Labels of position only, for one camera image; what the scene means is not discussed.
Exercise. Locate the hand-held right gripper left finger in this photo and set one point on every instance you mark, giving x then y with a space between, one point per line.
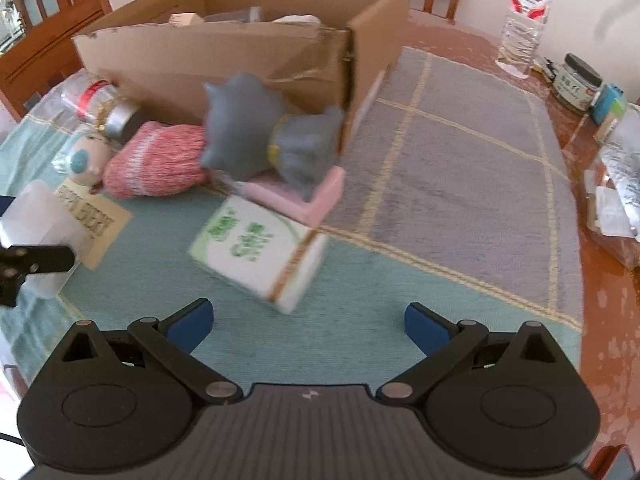
190 325

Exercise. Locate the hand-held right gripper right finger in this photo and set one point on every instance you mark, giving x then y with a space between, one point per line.
425 327

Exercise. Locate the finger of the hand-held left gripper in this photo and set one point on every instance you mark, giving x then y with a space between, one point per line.
45 258
3 206

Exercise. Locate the translucent grey bottle with label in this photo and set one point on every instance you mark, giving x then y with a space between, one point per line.
40 220

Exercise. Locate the blue white whale toy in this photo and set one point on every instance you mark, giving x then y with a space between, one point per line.
85 157

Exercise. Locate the white green tissue packet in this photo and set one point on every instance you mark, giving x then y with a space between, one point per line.
250 250

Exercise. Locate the glass jar with red band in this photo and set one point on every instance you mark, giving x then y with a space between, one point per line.
105 105

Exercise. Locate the pink knit sock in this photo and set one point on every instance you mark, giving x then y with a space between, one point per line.
160 160

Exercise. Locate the small pink box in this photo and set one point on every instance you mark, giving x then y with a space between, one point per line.
320 195

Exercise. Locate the grey rubber cat toy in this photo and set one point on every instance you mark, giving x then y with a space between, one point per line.
250 120

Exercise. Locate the brown cardboard box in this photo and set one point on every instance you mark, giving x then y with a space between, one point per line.
200 60

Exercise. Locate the beige cosmetic box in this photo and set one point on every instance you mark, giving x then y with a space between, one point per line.
185 19

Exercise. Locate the yellow lettered card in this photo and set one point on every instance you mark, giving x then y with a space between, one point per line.
100 225

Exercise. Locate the checked grey green table cloth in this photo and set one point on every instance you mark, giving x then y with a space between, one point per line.
450 185

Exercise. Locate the large clear jar black lid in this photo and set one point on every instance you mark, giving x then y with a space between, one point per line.
620 185

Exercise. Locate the small jar with green lid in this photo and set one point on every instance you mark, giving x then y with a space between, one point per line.
611 125

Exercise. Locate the glass jar with black lid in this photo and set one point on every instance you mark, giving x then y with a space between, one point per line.
575 85

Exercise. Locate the blue container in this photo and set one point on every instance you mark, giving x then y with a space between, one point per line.
607 100

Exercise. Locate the clear plastic water bottle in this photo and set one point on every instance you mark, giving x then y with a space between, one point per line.
525 20

